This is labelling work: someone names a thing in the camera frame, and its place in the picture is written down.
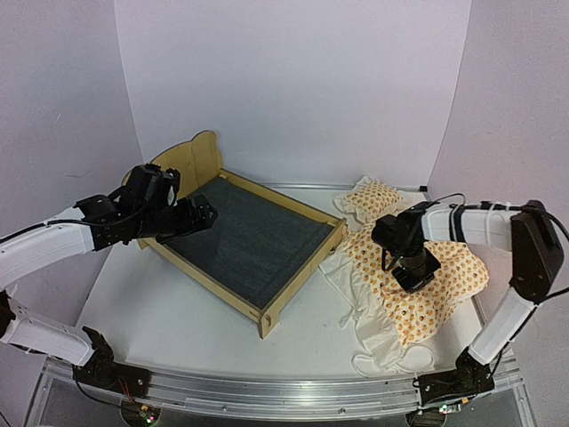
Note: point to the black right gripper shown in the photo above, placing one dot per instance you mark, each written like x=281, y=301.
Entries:
x=412, y=286

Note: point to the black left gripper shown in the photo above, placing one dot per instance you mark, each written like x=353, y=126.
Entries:
x=188, y=224

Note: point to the wooden pet bed frame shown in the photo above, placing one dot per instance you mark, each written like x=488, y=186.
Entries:
x=262, y=248

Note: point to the duck print mattress cushion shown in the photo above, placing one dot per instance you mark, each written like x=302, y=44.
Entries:
x=395, y=311

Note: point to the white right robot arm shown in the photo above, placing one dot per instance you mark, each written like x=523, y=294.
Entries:
x=523, y=244

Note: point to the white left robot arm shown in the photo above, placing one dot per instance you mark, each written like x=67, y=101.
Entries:
x=33, y=249

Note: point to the small duck print pillow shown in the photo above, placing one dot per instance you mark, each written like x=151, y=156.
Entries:
x=369, y=200

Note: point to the aluminium front rail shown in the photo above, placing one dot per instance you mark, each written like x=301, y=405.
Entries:
x=267, y=399

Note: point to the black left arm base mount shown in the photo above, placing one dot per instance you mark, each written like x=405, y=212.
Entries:
x=103, y=372

